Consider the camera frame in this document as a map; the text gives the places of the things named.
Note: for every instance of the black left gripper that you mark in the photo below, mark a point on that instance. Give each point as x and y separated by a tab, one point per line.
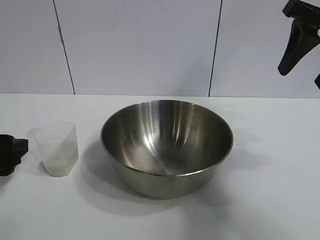
6	155

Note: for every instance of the clear plastic measuring cup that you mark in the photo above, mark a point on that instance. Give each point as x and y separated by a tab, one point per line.
55	140

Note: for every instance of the white rice grains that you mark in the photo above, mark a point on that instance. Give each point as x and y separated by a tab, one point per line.
60	162

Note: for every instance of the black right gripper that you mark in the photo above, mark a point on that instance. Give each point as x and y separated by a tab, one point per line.
305	8

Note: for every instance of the stainless steel mixing bowl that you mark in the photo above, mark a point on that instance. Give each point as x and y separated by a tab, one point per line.
165	140

